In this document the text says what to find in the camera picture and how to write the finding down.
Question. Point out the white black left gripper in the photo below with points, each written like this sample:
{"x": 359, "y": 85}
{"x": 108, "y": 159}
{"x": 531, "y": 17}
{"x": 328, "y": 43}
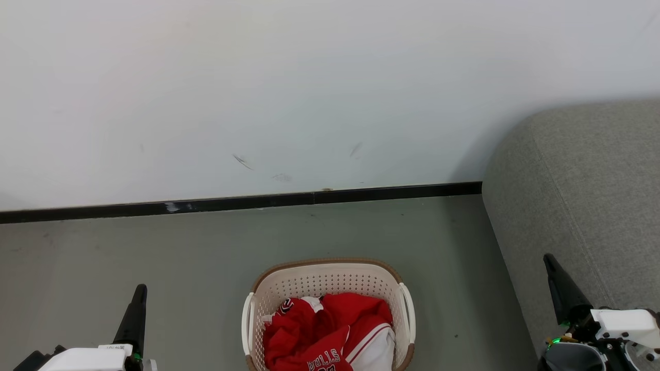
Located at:
{"x": 87, "y": 359}

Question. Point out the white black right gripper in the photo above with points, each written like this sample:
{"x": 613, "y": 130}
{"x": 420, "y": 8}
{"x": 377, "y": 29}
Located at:
{"x": 626, "y": 327}

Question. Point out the red Bulls jersey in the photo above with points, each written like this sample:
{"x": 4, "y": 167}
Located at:
{"x": 309, "y": 335}

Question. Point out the white red-trimmed garment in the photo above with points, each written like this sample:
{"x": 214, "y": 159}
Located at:
{"x": 374, "y": 353}

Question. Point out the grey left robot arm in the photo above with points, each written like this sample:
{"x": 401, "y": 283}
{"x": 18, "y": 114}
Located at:
{"x": 38, "y": 360}

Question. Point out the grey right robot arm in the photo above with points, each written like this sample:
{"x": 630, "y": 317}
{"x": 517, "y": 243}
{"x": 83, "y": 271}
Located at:
{"x": 572, "y": 358}

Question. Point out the grey fabric sofa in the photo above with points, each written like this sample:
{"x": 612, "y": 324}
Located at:
{"x": 577, "y": 180}

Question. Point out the cream perforated laundry basket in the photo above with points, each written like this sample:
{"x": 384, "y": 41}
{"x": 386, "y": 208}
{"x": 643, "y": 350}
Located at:
{"x": 330, "y": 278}

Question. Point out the black wall baseboard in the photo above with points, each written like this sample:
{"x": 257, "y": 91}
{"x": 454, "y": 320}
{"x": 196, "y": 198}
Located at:
{"x": 232, "y": 202}

